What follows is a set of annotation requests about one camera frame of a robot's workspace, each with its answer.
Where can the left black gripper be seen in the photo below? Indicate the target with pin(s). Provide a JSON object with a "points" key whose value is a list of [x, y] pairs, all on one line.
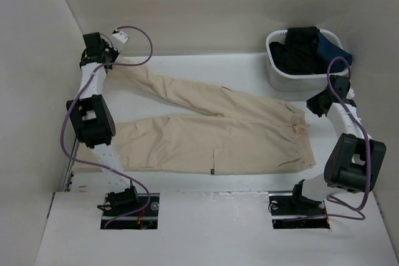
{"points": [[115, 52]]}

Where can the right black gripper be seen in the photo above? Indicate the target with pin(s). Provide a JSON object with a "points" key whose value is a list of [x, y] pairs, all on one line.
{"points": [[312, 104]]}

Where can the beige trousers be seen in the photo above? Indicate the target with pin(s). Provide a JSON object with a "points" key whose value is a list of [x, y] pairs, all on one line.
{"points": [[226, 131]]}

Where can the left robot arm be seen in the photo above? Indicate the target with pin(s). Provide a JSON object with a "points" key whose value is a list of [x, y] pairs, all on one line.
{"points": [[93, 123]]}

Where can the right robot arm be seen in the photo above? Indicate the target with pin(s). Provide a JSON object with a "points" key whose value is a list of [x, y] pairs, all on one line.
{"points": [[315, 190]]}

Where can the white laundry basket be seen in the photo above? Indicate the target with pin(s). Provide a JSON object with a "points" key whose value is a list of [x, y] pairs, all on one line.
{"points": [[295, 83]]}

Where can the black garment in basket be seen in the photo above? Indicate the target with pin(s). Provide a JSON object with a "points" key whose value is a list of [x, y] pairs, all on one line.
{"points": [[297, 55]]}

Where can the navy blue garment in basket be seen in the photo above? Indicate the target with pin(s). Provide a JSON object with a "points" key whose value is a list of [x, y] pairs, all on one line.
{"points": [[325, 52]]}

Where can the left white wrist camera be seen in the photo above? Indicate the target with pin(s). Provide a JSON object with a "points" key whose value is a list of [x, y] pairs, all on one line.
{"points": [[119, 39]]}

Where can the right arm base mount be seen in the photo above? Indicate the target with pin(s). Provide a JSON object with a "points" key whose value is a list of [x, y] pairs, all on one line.
{"points": [[286, 214]]}

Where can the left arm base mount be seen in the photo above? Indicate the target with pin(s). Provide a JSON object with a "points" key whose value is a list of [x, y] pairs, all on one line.
{"points": [[146, 219]]}

